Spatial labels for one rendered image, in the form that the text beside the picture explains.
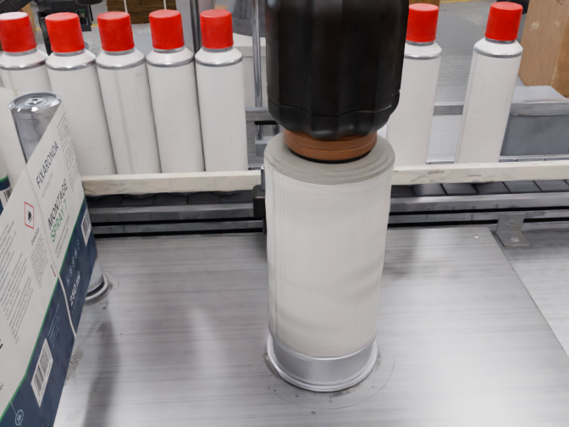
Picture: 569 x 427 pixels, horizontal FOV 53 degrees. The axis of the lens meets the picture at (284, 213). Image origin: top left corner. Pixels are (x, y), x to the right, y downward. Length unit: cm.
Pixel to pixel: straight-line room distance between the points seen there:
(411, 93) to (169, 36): 27
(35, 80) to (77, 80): 5
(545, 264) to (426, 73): 25
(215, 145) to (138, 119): 9
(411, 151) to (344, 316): 32
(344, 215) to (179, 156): 34
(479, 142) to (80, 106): 45
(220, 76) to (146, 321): 26
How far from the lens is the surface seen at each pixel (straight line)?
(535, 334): 53
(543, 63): 107
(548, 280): 68
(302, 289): 38
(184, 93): 63
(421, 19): 64
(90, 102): 65
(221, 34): 61
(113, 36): 63
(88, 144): 67
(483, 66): 68
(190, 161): 66
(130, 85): 63
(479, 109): 69
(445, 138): 96
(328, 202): 34
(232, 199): 67
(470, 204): 70
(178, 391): 46
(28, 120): 47
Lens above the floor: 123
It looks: 33 degrees down
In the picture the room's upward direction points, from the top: 1 degrees counter-clockwise
